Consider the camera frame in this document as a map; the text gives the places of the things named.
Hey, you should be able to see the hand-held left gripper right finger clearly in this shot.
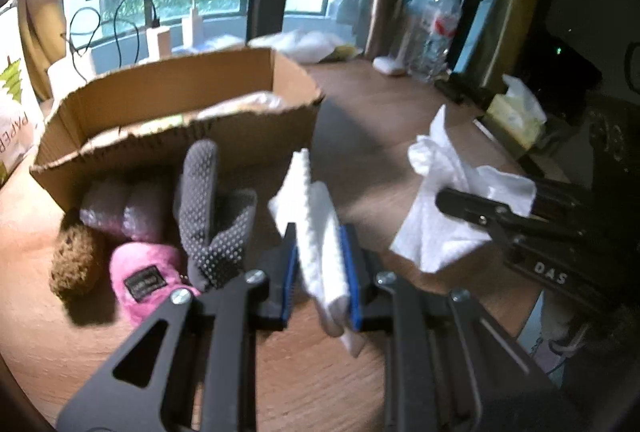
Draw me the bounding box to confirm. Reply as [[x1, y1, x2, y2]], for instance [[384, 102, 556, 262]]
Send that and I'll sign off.
[[339, 224, 591, 432]]

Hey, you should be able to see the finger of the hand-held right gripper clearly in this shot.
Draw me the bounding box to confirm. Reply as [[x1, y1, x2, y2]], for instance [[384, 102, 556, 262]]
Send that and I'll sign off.
[[435, 188, 586, 243], [530, 181, 595, 219]]

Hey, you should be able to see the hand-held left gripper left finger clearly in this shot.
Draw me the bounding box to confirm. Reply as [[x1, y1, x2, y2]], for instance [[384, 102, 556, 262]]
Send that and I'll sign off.
[[56, 223, 301, 432]]

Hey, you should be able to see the white tissue paper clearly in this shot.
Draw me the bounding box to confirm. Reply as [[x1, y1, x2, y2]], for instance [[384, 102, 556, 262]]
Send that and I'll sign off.
[[390, 104, 538, 273]]

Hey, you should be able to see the white cloth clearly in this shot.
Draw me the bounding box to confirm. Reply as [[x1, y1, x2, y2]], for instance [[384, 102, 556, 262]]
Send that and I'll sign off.
[[267, 148, 366, 358]]

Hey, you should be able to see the grey dotted sock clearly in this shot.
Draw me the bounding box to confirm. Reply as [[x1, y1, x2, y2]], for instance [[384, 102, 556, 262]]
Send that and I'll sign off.
[[172, 139, 258, 293]]

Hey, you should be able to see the pink plush pouch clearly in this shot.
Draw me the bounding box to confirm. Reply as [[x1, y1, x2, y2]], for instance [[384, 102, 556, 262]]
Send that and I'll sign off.
[[109, 242, 201, 328]]

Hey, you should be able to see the bubble wrap piece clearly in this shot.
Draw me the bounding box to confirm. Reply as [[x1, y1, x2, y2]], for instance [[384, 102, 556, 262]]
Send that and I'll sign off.
[[79, 179, 168, 243]]

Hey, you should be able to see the brown loofah sponge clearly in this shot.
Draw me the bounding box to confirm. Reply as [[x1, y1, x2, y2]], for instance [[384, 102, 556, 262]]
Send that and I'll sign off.
[[48, 222, 106, 300]]

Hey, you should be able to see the cardboard box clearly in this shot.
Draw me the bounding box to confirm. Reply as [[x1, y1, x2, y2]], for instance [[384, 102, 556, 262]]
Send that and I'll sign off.
[[29, 46, 326, 213]]

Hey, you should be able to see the white sneaker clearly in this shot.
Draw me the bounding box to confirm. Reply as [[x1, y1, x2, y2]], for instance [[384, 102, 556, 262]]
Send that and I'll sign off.
[[532, 292, 588, 375]]

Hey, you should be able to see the yellow tissue box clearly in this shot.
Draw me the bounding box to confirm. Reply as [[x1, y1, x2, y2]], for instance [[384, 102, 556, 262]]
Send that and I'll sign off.
[[485, 74, 548, 150]]

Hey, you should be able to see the small white packet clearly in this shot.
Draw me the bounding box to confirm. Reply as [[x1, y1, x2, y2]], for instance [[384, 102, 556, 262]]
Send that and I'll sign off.
[[372, 56, 408, 76]]

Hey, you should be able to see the clear water bottle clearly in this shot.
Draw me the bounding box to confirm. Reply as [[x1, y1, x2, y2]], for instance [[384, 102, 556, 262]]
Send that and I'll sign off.
[[411, 0, 463, 82]]

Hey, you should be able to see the metal thermos cup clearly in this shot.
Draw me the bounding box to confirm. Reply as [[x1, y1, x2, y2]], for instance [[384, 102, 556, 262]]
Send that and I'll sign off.
[[364, 0, 405, 60]]

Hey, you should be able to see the white plastic bag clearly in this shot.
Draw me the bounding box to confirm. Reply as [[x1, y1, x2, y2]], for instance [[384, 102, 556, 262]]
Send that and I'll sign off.
[[247, 30, 363, 64]]

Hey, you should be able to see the white charger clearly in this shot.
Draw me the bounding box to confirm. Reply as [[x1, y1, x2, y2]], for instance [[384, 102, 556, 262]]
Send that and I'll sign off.
[[181, 0, 203, 47], [146, 26, 171, 60]]

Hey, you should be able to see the white desk lamp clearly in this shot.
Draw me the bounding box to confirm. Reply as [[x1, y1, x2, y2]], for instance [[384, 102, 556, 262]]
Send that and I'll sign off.
[[10, 0, 118, 97]]

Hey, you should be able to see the white paper bag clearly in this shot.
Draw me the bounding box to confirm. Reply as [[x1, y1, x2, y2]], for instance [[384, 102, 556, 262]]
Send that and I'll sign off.
[[0, 0, 46, 185]]

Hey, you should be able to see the black cable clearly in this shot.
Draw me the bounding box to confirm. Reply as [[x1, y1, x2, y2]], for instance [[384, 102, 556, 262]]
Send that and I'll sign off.
[[112, 0, 161, 62], [64, 6, 103, 72]]

